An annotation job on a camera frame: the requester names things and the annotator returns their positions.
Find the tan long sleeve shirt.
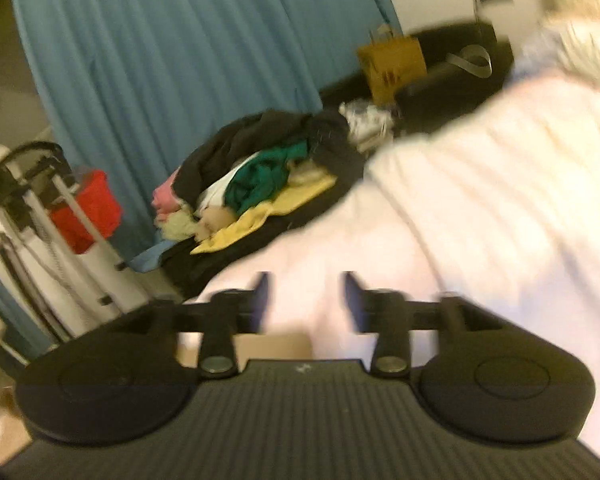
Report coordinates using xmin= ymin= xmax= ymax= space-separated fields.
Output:
xmin=176 ymin=332 xmax=314 ymax=370

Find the pile of mixed clothes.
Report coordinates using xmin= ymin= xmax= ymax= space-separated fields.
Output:
xmin=150 ymin=107 xmax=397 ymax=281

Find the pastel tie-dye bed duvet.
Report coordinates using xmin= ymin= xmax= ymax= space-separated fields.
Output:
xmin=207 ymin=18 xmax=600 ymax=456

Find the garment steamer stand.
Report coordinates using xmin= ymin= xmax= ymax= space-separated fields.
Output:
xmin=0 ymin=141 xmax=152 ymax=344

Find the yellow paper shopping bag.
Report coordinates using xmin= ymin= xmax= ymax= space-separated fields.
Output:
xmin=356 ymin=24 xmax=427 ymax=106

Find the blue window curtain left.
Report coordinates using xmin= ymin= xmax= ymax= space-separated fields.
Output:
xmin=0 ymin=280 xmax=52 ymax=379

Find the blue window curtain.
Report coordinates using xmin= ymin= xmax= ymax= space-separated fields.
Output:
xmin=0 ymin=280 xmax=52 ymax=379
xmin=12 ymin=0 xmax=399 ymax=272

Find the blue window curtain right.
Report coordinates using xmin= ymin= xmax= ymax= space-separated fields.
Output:
xmin=12 ymin=0 xmax=399 ymax=272

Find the black bag with strap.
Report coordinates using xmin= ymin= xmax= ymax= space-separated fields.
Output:
xmin=394 ymin=21 xmax=514 ymax=134

